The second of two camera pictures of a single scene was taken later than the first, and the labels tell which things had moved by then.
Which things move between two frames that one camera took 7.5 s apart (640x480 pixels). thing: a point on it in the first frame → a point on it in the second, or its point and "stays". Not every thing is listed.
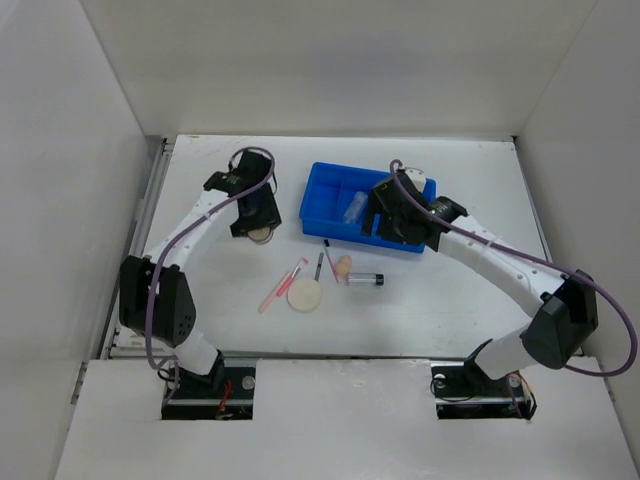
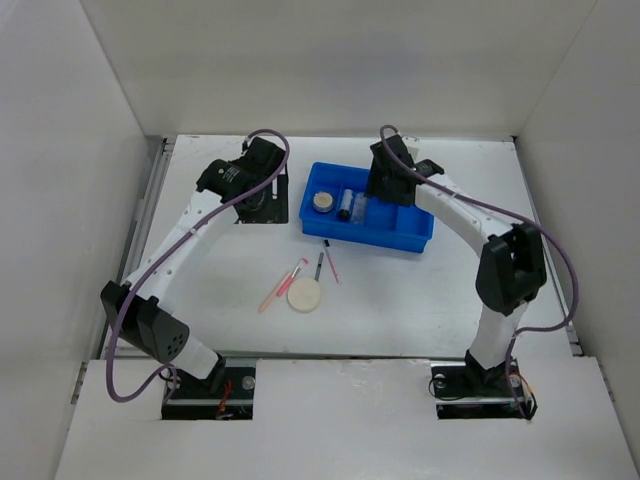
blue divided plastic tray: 332,204 stays
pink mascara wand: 327,245 stays
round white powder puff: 303,295 stays
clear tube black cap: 365,279 → 345,210
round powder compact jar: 261,235 → 322,202
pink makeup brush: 288,281 stays
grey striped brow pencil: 319,266 stays
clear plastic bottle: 354,211 stays
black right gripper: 375,206 → 374,187
